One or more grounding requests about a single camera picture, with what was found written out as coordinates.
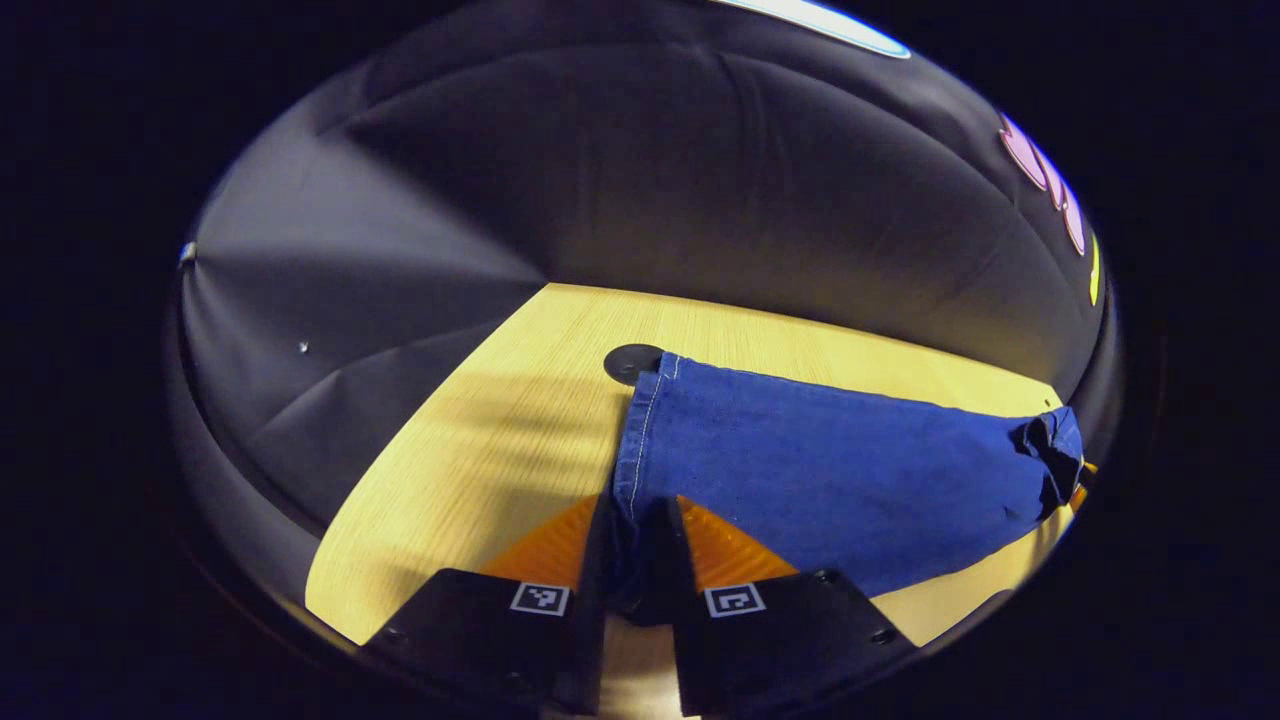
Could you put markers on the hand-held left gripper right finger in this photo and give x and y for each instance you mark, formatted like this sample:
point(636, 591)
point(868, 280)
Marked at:
point(668, 560)

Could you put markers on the black backdrop cloth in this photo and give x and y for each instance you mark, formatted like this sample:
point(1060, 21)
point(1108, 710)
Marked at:
point(600, 180)

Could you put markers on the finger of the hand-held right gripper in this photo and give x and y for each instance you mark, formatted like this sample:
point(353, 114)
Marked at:
point(1081, 490)

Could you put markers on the black round table grommet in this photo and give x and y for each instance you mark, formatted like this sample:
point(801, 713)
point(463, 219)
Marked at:
point(630, 362)

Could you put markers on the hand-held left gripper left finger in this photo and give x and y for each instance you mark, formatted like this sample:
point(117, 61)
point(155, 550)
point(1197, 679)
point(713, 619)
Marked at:
point(590, 650)

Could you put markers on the blue jeans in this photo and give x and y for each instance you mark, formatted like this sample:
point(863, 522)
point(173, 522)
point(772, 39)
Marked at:
point(820, 470)

